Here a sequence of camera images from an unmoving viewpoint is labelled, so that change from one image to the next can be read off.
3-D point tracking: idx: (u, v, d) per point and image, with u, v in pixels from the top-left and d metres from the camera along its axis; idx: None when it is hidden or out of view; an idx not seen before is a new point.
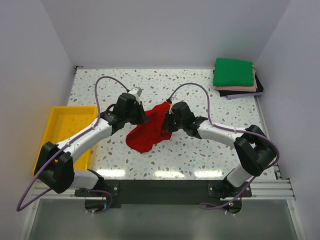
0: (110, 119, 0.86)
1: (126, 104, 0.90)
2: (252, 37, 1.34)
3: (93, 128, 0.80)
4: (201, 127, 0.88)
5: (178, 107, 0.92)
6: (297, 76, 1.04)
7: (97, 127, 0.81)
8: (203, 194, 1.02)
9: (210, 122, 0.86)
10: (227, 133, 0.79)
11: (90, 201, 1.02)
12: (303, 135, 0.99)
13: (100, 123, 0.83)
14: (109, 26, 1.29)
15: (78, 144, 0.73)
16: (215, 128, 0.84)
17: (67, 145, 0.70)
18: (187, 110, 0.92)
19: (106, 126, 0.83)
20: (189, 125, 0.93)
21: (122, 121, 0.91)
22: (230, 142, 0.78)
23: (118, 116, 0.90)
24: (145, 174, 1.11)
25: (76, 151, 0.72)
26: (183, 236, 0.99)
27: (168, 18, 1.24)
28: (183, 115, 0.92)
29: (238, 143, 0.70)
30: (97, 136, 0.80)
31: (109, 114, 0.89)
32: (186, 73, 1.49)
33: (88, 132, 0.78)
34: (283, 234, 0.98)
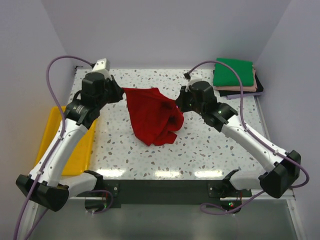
0: (79, 112, 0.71)
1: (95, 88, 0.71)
2: (252, 37, 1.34)
3: (61, 139, 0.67)
4: (230, 123, 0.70)
5: (202, 89, 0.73)
6: (297, 76, 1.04)
7: (66, 134, 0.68)
8: (203, 194, 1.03)
9: (244, 126, 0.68)
10: (264, 150, 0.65)
11: (90, 201, 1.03)
12: (303, 135, 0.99)
13: (67, 126, 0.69)
14: (109, 26, 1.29)
15: (51, 167, 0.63)
16: (248, 134, 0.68)
17: (41, 173, 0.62)
18: (210, 93, 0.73)
19: (75, 128, 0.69)
20: (211, 113, 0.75)
21: (96, 110, 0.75)
22: (260, 159, 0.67)
23: (88, 105, 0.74)
24: (145, 174, 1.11)
25: (54, 174, 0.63)
26: (184, 236, 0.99)
27: (168, 18, 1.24)
28: (205, 99, 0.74)
29: (276, 171, 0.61)
30: (69, 145, 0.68)
31: (75, 105, 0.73)
32: (186, 73, 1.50)
33: (57, 148, 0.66)
34: (283, 234, 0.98)
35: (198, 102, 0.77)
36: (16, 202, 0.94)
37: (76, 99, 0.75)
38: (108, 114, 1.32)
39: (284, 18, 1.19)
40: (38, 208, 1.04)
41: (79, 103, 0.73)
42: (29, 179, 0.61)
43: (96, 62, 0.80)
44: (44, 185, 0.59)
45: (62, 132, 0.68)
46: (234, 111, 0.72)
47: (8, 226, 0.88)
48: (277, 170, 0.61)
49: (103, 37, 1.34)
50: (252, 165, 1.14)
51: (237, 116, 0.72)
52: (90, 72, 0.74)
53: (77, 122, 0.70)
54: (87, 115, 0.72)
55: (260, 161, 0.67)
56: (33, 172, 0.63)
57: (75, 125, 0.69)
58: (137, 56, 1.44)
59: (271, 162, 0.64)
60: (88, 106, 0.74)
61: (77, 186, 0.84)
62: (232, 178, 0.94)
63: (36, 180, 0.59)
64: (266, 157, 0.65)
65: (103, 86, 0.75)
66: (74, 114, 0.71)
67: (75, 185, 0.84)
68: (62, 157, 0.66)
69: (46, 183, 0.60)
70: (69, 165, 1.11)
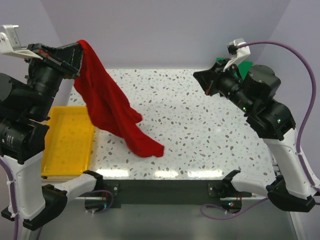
0: (13, 144, 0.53)
1: (10, 108, 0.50)
2: (252, 37, 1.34)
3: (14, 181, 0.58)
4: (285, 141, 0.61)
5: (267, 84, 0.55)
6: (297, 76, 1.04)
7: (16, 176, 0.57)
8: (203, 194, 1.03)
9: (299, 150, 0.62)
10: (304, 181, 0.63)
11: (91, 201, 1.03)
12: (302, 136, 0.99)
13: (11, 165, 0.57)
14: (108, 26, 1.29)
15: (23, 207, 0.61)
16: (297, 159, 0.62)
17: (18, 213, 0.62)
18: (273, 90, 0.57)
19: (22, 167, 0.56)
20: (264, 115, 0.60)
21: (36, 129, 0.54)
22: (292, 183, 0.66)
23: (23, 127, 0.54)
24: (145, 174, 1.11)
25: (30, 209, 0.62)
26: (184, 236, 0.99)
27: (167, 18, 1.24)
28: (264, 98, 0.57)
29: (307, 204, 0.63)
30: (25, 185, 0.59)
31: (5, 129, 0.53)
32: (186, 73, 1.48)
33: (16, 190, 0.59)
34: (284, 235, 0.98)
35: (250, 95, 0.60)
36: None
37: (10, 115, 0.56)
38: None
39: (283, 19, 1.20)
40: None
41: (8, 129, 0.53)
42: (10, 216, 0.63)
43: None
44: (27, 223, 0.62)
45: (11, 175, 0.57)
46: (293, 123, 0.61)
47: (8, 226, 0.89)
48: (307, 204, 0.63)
49: (103, 38, 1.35)
50: (252, 165, 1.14)
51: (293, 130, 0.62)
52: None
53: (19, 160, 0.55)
54: (24, 144, 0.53)
55: (288, 182, 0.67)
56: (11, 209, 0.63)
57: (19, 164, 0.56)
58: (136, 56, 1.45)
59: (304, 193, 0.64)
60: (23, 130, 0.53)
61: (76, 189, 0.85)
62: (234, 182, 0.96)
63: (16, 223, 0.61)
64: (303, 188, 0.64)
65: (24, 98, 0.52)
66: (9, 148, 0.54)
67: (75, 187, 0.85)
68: (28, 196, 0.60)
69: (28, 220, 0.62)
70: (69, 165, 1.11)
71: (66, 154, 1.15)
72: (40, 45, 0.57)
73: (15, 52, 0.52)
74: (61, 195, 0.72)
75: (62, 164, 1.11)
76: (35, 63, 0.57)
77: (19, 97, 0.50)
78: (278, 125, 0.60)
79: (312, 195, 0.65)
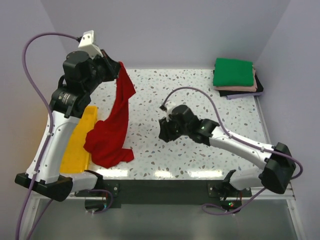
0: (66, 101, 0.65)
1: (79, 71, 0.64)
2: (252, 37, 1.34)
3: (52, 135, 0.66)
4: (214, 135, 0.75)
5: (181, 112, 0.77)
6: (297, 76, 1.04)
7: (56, 129, 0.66)
8: (203, 194, 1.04)
9: (228, 133, 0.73)
10: (252, 150, 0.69)
11: (91, 201, 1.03)
12: (302, 135, 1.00)
13: (55, 119, 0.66)
14: (108, 26, 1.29)
15: (46, 165, 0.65)
16: (233, 140, 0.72)
17: (37, 173, 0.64)
18: (190, 114, 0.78)
19: (64, 121, 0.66)
20: (196, 131, 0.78)
21: (87, 96, 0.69)
22: (252, 159, 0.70)
23: (76, 92, 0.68)
24: (145, 174, 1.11)
25: (50, 171, 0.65)
26: (184, 236, 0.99)
27: (167, 18, 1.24)
28: (187, 120, 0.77)
29: (269, 167, 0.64)
30: (61, 141, 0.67)
31: (61, 93, 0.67)
32: (186, 73, 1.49)
33: (49, 144, 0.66)
34: (283, 235, 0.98)
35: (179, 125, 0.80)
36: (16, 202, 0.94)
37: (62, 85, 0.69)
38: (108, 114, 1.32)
39: (283, 19, 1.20)
40: (38, 208, 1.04)
41: (64, 91, 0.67)
42: (26, 178, 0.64)
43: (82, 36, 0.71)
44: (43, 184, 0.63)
45: (52, 128, 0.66)
46: (215, 123, 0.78)
47: (8, 226, 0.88)
48: (270, 167, 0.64)
49: (103, 38, 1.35)
50: (252, 165, 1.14)
51: (218, 127, 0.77)
52: (71, 54, 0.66)
53: (65, 114, 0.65)
54: (74, 104, 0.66)
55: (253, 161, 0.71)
56: (30, 171, 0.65)
57: (64, 118, 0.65)
58: (136, 56, 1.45)
59: (261, 159, 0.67)
60: (76, 93, 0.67)
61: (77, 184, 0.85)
62: (231, 181, 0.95)
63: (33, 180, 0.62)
64: (255, 156, 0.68)
65: (89, 67, 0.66)
66: (61, 105, 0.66)
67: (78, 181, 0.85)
68: (56, 152, 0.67)
69: (44, 182, 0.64)
70: (68, 165, 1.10)
71: (66, 154, 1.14)
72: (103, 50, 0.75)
73: (91, 46, 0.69)
74: (68, 179, 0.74)
75: (62, 164, 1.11)
76: (97, 58, 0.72)
77: (87, 64, 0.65)
78: (207, 131, 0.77)
79: (268, 158, 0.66)
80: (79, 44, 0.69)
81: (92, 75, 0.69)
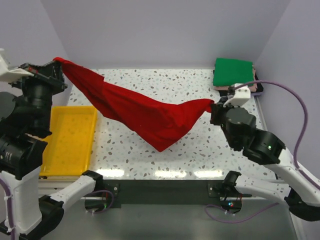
0: (11, 161, 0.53)
1: (10, 124, 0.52)
2: (252, 37, 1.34)
3: (11, 196, 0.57)
4: (282, 164, 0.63)
5: (245, 122, 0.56)
6: (297, 76, 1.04)
7: (12, 191, 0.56)
8: (203, 194, 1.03)
9: (297, 166, 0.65)
10: (314, 190, 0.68)
11: (91, 201, 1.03)
12: (302, 135, 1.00)
13: (8, 181, 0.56)
14: (108, 25, 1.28)
15: (19, 221, 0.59)
16: (300, 175, 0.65)
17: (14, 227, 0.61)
18: (254, 124, 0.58)
19: (18, 184, 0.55)
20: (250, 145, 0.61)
21: (35, 145, 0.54)
22: (306, 195, 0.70)
23: (23, 144, 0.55)
24: (145, 174, 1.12)
25: (25, 223, 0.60)
26: (184, 236, 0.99)
27: (167, 17, 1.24)
28: (250, 133, 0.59)
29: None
30: (23, 199, 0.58)
31: (3, 146, 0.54)
32: (186, 73, 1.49)
33: (13, 204, 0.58)
34: (283, 235, 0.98)
35: (232, 134, 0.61)
36: None
37: None
38: None
39: (283, 18, 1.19)
40: None
41: (9, 142, 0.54)
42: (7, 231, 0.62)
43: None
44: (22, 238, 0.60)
45: (9, 190, 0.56)
46: (282, 145, 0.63)
47: None
48: (313, 202, 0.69)
49: (103, 37, 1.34)
50: (252, 165, 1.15)
51: (285, 150, 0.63)
52: None
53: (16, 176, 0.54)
54: (21, 160, 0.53)
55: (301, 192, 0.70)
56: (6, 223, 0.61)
57: (16, 180, 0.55)
58: (136, 56, 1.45)
59: None
60: (22, 146, 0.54)
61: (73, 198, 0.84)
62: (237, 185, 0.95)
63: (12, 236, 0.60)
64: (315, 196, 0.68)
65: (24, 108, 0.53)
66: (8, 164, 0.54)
67: (72, 196, 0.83)
68: (24, 207, 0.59)
69: (23, 235, 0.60)
70: (70, 165, 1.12)
71: (66, 154, 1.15)
72: (28, 64, 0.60)
73: (10, 73, 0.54)
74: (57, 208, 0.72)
75: (63, 164, 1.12)
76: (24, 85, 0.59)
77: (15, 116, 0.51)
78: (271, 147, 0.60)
79: None
80: None
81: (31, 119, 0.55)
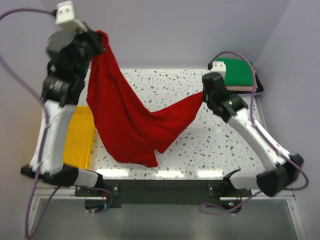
0: (58, 91, 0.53)
1: (65, 58, 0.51)
2: (253, 36, 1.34)
3: (49, 126, 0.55)
4: (238, 116, 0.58)
5: (211, 77, 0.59)
6: (297, 76, 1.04)
7: (52, 119, 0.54)
8: (203, 194, 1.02)
9: (253, 122, 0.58)
10: (267, 149, 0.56)
11: (91, 201, 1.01)
12: (302, 135, 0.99)
13: (49, 109, 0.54)
14: (108, 25, 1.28)
15: (48, 156, 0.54)
16: (256, 131, 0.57)
17: (40, 164, 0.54)
18: (221, 83, 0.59)
19: (60, 111, 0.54)
20: (220, 102, 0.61)
21: (80, 81, 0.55)
22: (263, 159, 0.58)
23: (66, 78, 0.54)
24: (145, 174, 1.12)
25: (53, 162, 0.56)
26: (184, 236, 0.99)
27: (167, 17, 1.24)
28: (215, 90, 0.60)
29: (278, 172, 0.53)
30: (61, 125, 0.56)
31: (52, 81, 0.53)
32: (186, 73, 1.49)
33: (48, 132, 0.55)
34: (283, 234, 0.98)
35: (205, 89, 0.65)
36: (17, 203, 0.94)
37: (50, 71, 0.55)
38: None
39: (283, 18, 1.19)
40: (38, 208, 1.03)
41: (56, 78, 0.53)
42: (30, 172, 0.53)
43: (57, 10, 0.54)
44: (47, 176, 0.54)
45: (48, 118, 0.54)
46: (245, 104, 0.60)
47: (8, 227, 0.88)
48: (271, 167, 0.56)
49: None
50: (252, 165, 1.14)
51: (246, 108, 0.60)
52: (53, 36, 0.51)
53: (60, 105, 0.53)
54: (68, 92, 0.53)
55: (263, 161, 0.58)
56: (33, 163, 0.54)
57: (59, 108, 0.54)
58: (136, 56, 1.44)
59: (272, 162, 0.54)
60: (68, 80, 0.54)
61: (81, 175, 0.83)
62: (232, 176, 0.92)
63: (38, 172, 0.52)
64: (269, 156, 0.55)
65: (78, 47, 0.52)
66: (54, 95, 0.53)
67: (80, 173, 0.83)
68: (57, 145, 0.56)
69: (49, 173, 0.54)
70: (70, 165, 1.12)
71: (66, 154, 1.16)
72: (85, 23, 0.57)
73: (72, 23, 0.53)
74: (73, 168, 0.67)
75: None
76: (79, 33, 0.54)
77: (73, 46, 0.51)
78: (233, 107, 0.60)
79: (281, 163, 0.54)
80: (57, 21, 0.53)
81: (80, 57, 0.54)
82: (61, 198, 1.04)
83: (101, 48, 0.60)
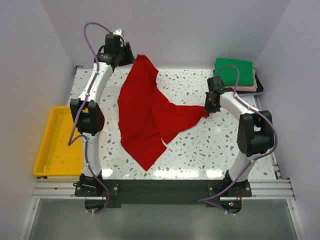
0: (107, 57, 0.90)
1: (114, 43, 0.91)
2: (253, 36, 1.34)
3: (97, 73, 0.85)
4: (226, 95, 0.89)
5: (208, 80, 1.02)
6: (297, 76, 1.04)
7: (100, 71, 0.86)
8: (203, 194, 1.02)
9: (234, 93, 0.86)
10: (241, 108, 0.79)
11: (91, 201, 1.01)
12: (302, 135, 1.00)
13: (100, 66, 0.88)
14: (109, 26, 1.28)
15: (94, 91, 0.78)
16: (235, 100, 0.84)
17: (88, 95, 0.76)
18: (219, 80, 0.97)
19: (106, 67, 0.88)
20: (216, 90, 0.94)
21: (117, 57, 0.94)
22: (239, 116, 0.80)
23: (111, 52, 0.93)
24: (145, 174, 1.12)
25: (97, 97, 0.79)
26: (184, 235, 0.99)
27: (168, 18, 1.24)
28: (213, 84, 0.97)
29: (243, 116, 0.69)
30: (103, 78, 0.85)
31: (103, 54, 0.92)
32: (186, 73, 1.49)
33: (97, 78, 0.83)
34: (283, 234, 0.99)
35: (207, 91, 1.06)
36: (17, 203, 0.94)
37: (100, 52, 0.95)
38: (109, 114, 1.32)
39: (283, 19, 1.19)
40: (38, 208, 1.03)
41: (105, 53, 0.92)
42: (78, 102, 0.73)
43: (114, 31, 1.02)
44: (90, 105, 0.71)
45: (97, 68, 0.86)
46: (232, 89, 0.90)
47: (8, 227, 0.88)
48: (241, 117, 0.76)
49: (103, 37, 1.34)
50: None
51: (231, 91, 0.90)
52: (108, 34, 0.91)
53: (107, 63, 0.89)
54: (112, 61, 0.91)
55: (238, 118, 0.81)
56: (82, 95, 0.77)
57: (105, 64, 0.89)
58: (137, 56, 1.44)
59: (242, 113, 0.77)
60: (111, 52, 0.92)
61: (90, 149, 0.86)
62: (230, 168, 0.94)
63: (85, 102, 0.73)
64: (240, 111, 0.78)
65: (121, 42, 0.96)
66: (103, 59, 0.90)
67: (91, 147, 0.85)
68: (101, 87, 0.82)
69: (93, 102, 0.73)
70: (70, 166, 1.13)
71: (66, 154, 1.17)
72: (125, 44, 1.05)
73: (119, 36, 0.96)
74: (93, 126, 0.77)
75: (63, 164, 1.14)
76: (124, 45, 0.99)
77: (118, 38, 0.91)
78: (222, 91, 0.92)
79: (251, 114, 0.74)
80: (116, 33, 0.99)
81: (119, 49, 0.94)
82: (61, 198, 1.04)
83: (132, 58, 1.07)
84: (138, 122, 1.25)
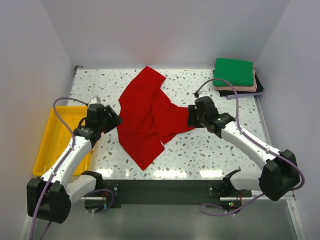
0: (86, 133, 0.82)
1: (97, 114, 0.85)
2: (252, 37, 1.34)
3: (72, 148, 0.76)
4: (227, 128, 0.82)
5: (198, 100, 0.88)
6: (297, 76, 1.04)
7: (76, 146, 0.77)
8: (204, 194, 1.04)
9: (239, 128, 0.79)
10: (257, 149, 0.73)
11: (91, 201, 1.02)
12: (302, 135, 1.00)
13: (76, 140, 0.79)
14: (108, 26, 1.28)
15: (63, 170, 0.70)
16: (243, 136, 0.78)
17: (54, 174, 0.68)
18: (210, 104, 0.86)
19: (84, 142, 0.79)
20: (212, 121, 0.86)
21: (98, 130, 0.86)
22: (256, 158, 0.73)
23: (92, 126, 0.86)
24: (145, 174, 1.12)
25: (65, 176, 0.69)
26: (184, 235, 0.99)
27: (168, 18, 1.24)
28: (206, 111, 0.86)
29: (268, 168, 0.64)
30: (78, 156, 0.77)
31: (82, 128, 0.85)
32: (186, 73, 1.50)
33: (70, 153, 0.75)
34: (284, 235, 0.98)
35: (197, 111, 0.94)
36: (17, 203, 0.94)
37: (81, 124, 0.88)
38: None
39: (283, 19, 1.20)
40: None
41: (84, 127, 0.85)
42: (40, 182, 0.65)
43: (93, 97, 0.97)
44: (54, 189, 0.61)
45: (73, 143, 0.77)
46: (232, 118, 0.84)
47: (7, 227, 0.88)
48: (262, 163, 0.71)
49: (103, 37, 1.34)
50: (253, 165, 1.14)
51: (234, 122, 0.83)
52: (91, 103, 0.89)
53: (85, 138, 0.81)
54: (91, 136, 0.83)
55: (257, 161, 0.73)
56: (45, 175, 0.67)
57: (84, 141, 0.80)
58: (137, 56, 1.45)
59: (263, 160, 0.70)
60: (93, 127, 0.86)
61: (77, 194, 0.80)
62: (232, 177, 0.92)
63: (48, 183, 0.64)
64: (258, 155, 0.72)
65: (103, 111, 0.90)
66: (82, 134, 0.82)
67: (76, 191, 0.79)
68: (72, 165, 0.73)
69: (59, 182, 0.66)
70: None
71: None
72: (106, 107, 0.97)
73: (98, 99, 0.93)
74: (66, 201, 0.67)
75: None
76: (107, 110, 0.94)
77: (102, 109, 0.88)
78: (222, 123, 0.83)
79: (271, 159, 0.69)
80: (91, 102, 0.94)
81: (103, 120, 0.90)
82: None
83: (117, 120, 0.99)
84: (136, 121, 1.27)
